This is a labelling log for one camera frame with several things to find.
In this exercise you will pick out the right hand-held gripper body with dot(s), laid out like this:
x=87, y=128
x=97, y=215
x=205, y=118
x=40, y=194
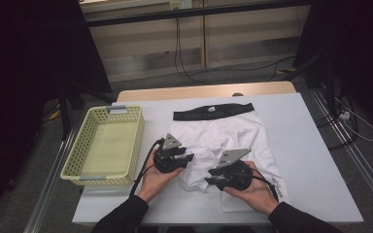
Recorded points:
x=238, y=176

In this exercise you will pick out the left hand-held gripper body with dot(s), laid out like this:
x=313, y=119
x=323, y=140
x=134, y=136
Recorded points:
x=166, y=160

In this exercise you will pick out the white shorts with black waistband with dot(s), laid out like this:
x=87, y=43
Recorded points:
x=220, y=132

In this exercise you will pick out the pale yellow perforated basket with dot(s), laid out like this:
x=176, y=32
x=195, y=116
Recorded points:
x=107, y=149

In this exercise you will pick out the person's right hand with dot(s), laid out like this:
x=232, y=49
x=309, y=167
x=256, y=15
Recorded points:
x=257, y=194

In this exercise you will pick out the person's left hand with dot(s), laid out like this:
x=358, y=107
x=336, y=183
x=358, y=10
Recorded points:
x=153, y=184

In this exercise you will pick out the dark table grommet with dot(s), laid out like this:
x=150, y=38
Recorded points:
x=238, y=94

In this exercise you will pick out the white table mat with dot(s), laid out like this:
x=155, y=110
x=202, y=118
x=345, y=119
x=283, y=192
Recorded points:
x=317, y=145

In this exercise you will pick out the black stand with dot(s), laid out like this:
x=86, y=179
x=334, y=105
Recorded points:
x=301, y=69
x=65, y=110

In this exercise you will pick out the yellow floor tape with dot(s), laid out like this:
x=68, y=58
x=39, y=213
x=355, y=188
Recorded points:
x=285, y=71
x=55, y=115

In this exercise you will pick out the white power strip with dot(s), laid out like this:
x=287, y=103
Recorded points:
x=344, y=115

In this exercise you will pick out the black curtain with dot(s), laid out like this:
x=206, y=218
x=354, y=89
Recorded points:
x=353, y=48
x=22, y=64

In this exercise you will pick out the aluminium floor rail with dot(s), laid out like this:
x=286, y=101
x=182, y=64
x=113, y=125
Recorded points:
x=50, y=181
x=362, y=161

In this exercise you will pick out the white wall socket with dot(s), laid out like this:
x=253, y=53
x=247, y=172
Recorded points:
x=181, y=4

